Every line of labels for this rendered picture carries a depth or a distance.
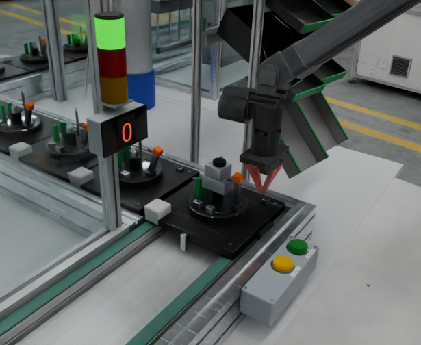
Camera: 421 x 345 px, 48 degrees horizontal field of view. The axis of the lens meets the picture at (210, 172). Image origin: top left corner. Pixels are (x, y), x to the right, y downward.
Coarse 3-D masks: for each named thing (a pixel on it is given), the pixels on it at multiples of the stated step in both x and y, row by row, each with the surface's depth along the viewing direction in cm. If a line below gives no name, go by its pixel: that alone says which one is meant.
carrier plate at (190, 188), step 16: (176, 192) 115; (256, 192) 117; (176, 208) 109; (256, 208) 110; (272, 208) 111; (160, 224) 105; (176, 224) 104; (192, 224) 104; (208, 224) 104; (240, 224) 104; (256, 224) 105; (192, 240) 101; (208, 240) 99; (224, 240) 99; (240, 240) 99
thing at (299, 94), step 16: (224, 16) 117; (240, 16) 122; (272, 16) 122; (224, 32) 119; (240, 32) 115; (272, 32) 124; (288, 32) 120; (240, 48) 117; (272, 48) 125; (304, 80) 120; (320, 80) 118; (288, 96) 111; (304, 96) 113
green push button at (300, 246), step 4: (292, 240) 99; (296, 240) 100; (300, 240) 100; (288, 244) 99; (292, 244) 98; (296, 244) 98; (300, 244) 98; (304, 244) 98; (292, 248) 97; (296, 248) 97; (300, 248) 97; (304, 248) 97; (296, 252) 97; (300, 252) 97; (304, 252) 97
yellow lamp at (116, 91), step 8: (104, 80) 84; (112, 80) 84; (120, 80) 84; (104, 88) 85; (112, 88) 84; (120, 88) 85; (104, 96) 85; (112, 96) 85; (120, 96) 86; (112, 104) 86
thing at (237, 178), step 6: (234, 174) 103; (240, 174) 103; (228, 180) 104; (234, 180) 102; (240, 180) 102; (234, 186) 104; (240, 186) 104; (234, 192) 104; (240, 192) 105; (234, 198) 105; (240, 198) 106; (234, 204) 105
